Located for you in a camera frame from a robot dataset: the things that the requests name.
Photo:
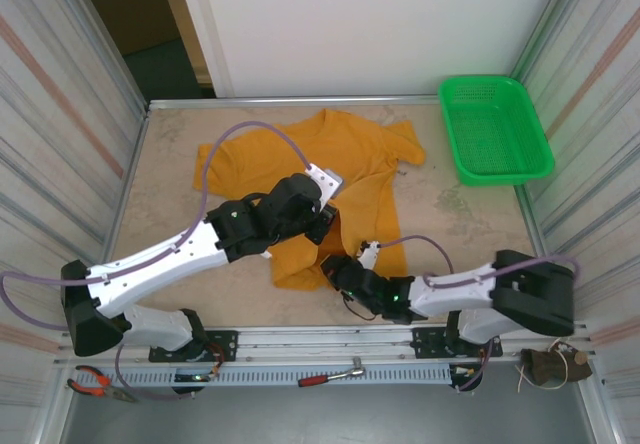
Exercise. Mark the orange t-shirt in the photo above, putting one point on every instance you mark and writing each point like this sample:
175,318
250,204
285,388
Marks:
350,139

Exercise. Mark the green plastic basket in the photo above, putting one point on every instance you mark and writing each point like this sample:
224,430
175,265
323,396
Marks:
495,129

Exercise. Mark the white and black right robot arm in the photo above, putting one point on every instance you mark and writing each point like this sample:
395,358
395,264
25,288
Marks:
530,289

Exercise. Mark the black controller board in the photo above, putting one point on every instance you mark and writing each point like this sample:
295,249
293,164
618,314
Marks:
192,378
465,374

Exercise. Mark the brown cloth pouch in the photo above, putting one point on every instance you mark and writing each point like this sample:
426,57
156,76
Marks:
545,366

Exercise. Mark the beige door jamb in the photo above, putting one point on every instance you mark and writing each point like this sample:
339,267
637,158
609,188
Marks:
186,29

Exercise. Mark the small round cork disc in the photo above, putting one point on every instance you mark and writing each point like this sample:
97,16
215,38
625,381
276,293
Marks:
581,357

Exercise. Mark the brown wooden panel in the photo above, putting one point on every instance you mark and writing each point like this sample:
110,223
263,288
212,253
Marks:
125,4

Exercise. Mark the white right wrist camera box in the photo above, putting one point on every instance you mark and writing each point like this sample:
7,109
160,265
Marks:
370,254

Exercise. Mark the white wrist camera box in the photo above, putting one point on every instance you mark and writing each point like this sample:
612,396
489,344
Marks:
370,254
325,179

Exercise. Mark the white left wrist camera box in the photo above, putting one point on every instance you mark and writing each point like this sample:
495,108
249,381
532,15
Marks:
325,179

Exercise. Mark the wide aluminium mounting rail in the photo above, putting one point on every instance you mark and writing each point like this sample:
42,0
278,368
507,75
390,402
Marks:
325,339

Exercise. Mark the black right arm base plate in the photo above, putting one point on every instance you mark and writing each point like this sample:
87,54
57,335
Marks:
425,341

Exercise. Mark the thin aluminium table-edge rail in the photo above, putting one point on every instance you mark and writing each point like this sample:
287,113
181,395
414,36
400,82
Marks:
325,100

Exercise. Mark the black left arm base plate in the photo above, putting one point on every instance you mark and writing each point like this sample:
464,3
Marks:
225,344

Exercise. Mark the aluminium side rail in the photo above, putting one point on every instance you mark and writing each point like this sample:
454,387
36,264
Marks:
526,214
137,149

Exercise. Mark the white door frame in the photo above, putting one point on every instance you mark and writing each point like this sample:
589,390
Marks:
205,29

